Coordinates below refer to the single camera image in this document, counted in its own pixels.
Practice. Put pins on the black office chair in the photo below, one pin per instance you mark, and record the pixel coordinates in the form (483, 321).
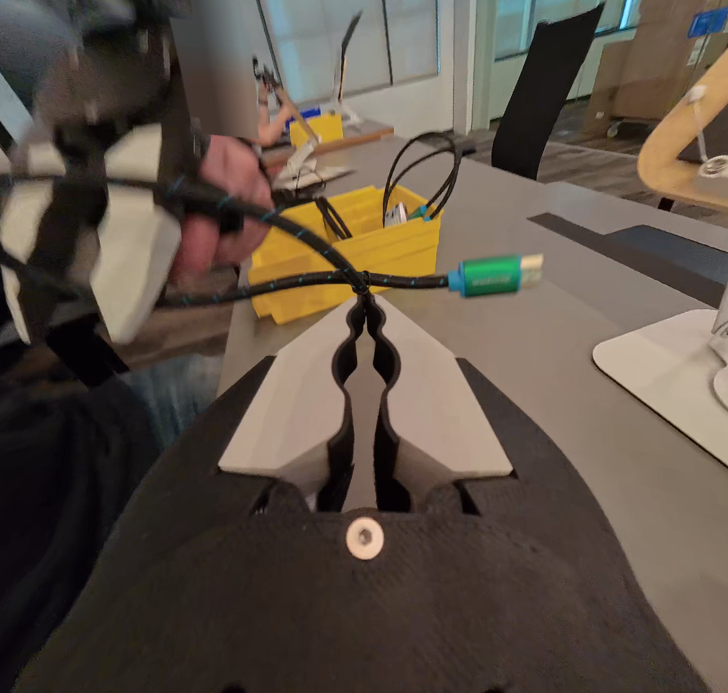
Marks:
(557, 79)

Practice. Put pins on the brown cardboard box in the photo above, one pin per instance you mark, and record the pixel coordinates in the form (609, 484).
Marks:
(666, 56)

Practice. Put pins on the person's left hand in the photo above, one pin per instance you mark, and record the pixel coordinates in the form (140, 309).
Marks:
(228, 215)

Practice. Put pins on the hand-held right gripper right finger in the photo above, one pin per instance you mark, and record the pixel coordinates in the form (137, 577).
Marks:
(449, 420)

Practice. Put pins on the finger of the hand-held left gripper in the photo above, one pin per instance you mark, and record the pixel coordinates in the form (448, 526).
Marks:
(137, 238)
(21, 238)

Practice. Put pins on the yellow plastic bin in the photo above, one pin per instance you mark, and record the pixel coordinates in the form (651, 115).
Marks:
(324, 130)
(307, 278)

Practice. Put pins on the person's blue jeans leg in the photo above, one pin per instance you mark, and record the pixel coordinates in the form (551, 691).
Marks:
(171, 380)

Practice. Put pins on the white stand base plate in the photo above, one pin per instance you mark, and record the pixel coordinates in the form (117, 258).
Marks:
(660, 375)

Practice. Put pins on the dark monitor with wooden back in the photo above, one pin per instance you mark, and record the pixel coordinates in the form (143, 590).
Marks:
(671, 159)

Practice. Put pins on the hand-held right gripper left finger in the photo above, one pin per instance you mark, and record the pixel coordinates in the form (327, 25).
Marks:
(284, 420)

